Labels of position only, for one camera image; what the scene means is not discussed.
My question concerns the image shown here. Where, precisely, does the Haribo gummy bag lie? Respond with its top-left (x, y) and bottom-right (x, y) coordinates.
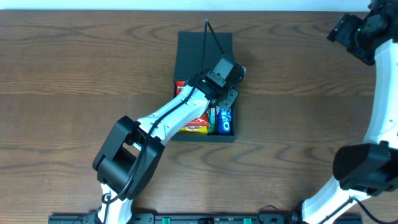
top-left (208, 108), bottom-right (217, 134)

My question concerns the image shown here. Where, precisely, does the blue Oreo cookie pack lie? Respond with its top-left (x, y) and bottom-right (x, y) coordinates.
top-left (216, 107), bottom-right (232, 135)

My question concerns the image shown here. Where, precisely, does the red Hacks candy bag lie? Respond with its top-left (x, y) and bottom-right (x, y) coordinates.
top-left (175, 81), bottom-right (210, 126)

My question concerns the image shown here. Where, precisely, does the yellow Hacks candy bag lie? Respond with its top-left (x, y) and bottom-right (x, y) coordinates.
top-left (179, 126), bottom-right (208, 135)

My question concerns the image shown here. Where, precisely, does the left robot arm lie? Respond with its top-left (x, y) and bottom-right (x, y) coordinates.
top-left (93, 72), bottom-right (243, 223)

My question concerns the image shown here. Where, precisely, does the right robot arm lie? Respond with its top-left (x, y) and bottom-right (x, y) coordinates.
top-left (292, 1), bottom-right (397, 223)

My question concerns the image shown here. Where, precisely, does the dark green open box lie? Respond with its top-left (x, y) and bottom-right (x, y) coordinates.
top-left (171, 31), bottom-right (236, 142)

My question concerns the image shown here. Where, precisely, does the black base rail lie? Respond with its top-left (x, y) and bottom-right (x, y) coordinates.
top-left (48, 213), bottom-right (363, 224)

